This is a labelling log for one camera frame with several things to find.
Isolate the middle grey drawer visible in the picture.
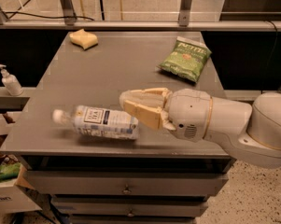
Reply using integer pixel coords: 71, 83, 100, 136
52, 198, 208, 217

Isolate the grey drawer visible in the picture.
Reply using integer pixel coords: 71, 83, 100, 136
23, 171, 228, 196
52, 198, 208, 217

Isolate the black cable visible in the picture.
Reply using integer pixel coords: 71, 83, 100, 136
3, 10, 96, 21

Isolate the yellow sponge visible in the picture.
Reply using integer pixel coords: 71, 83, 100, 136
69, 29, 98, 50

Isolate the top grey drawer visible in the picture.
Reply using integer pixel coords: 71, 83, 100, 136
23, 171, 228, 196

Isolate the clear plastic water bottle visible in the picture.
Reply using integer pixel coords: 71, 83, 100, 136
52, 105, 139, 140

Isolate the grey drawer cabinet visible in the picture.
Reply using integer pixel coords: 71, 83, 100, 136
1, 32, 232, 224

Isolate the white box with trash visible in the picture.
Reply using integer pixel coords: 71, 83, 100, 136
0, 111, 42, 216

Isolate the white pump dispenser bottle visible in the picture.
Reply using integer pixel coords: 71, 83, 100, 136
0, 64, 23, 96

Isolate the metal railing frame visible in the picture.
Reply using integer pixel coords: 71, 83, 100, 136
0, 0, 281, 32

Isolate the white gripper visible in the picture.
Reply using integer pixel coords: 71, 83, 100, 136
119, 88, 212, 142

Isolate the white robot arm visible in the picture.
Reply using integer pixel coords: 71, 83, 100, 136
119, 88, 281, 168

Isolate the green chip bag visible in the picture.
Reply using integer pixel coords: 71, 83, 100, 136
159, 36, 212, 83

